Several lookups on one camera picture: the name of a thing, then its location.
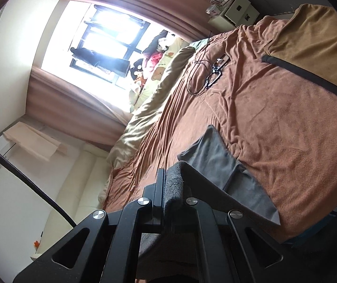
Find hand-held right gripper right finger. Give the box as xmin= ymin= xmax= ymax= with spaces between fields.
xmin=168 ymin=196 xmax=308 ymax=283

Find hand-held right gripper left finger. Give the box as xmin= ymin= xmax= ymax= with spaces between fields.
xmin=12 ymin=168 xmax=166 ymax=283

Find grey t-shirt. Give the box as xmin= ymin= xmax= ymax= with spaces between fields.
xmin=139 ymin=124 xmax=281 ymax=280

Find beige duvet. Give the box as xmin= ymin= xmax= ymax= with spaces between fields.
xmin=99 ymin=46 xmax=197 ymax=204

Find cream padded headboard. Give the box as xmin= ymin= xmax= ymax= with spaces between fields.
xmin=36 ymin=146 xmax=116 ymax=260

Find brown blanket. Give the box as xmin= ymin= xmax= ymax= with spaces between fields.
xmin=101 ymin=16 xmax=337 ymax=242

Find pile of plush toys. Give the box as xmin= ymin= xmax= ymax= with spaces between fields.
xmin=129 ymin=29 xmax=181 ymax=95

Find dark phone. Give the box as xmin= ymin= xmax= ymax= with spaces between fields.
xmin=214 ymin=54 xmax=231 ymax=68

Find white bedside cabinet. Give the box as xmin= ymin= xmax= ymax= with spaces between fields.
xmin=208 ymin=0 xmax=260 ymax=31

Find white power strip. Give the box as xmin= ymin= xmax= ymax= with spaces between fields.
xmin=207 ymin=0 xmax=240 ymax=14

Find mustard cloth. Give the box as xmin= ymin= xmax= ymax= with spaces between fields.
xmin=263 ymin=4 xmax=337 ymax=98

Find thin black cable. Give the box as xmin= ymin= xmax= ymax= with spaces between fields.
xmin=186 ymin=31 xmax=225 ymax=96

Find black strap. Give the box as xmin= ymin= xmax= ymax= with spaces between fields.
xmin=261 ymin=54 xmax=337 ymax=109

